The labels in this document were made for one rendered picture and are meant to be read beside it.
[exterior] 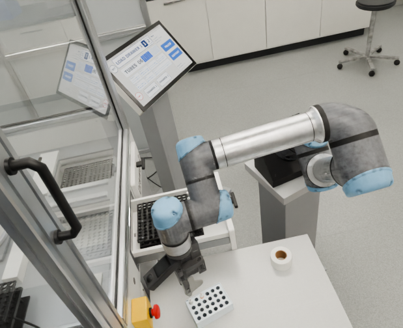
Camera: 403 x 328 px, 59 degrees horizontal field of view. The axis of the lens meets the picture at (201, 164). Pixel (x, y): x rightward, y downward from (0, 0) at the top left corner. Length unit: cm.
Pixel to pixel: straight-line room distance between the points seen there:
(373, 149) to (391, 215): 161
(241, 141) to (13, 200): 51
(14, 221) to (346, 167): 70
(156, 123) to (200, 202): 122
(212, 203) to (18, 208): 44
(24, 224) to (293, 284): 87
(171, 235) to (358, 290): 144
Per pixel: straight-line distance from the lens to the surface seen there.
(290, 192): 147
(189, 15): 395
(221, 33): 406
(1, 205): 58
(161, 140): 208
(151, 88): 181
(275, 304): 119
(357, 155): 90
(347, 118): 90
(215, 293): 118
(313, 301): 120
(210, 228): 127
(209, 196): 84
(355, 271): 219
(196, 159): 84
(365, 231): 237
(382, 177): 91
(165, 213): 82
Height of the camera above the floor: 182
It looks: 40 degrees down
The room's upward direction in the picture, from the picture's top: 12 degrees counter-clockwise
